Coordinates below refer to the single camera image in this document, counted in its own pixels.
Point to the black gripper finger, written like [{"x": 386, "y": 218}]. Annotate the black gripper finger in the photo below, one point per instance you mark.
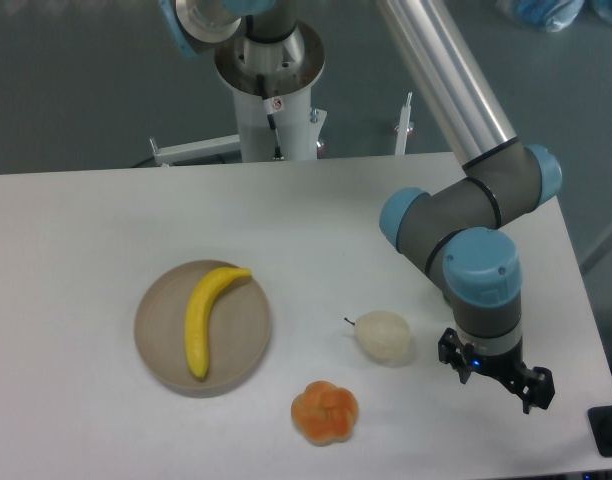
[
  {"x": 461, "y": 357},
  {"x": 534, "y": 387}
]

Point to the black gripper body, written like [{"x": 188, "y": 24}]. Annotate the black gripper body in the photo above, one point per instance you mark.
[{"x": 502, "y": 367}]

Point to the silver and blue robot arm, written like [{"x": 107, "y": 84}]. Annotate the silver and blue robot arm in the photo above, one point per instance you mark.
[{"x": 454, "y": 237}]

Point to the beige round plate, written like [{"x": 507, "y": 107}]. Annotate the beige round plate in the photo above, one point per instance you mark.
[{"x": 239, "y": 331}]

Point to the yellow banana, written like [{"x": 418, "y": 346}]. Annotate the yellow banana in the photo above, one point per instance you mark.
[{"x": 198, "y": 312}]

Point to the pale white pear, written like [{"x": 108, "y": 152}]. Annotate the pale white pear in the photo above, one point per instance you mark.
[{"x": 383, "y": 335}]

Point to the black device at table edge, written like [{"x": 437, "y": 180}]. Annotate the black device at table edge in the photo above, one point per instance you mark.
[{"x": 600, "y": 419}]

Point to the orange flower-shaped bread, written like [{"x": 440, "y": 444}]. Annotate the orange flower-shaped bread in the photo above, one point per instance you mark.
[{"x": 325, "y": 413}]

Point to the blue plastic bag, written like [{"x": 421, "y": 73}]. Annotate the blue plastic bag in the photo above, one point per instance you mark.
[{"x": 551, "y": 16}]

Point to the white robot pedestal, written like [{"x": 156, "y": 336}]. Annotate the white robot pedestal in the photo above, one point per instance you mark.
[{"x": 271, "y": 89}]

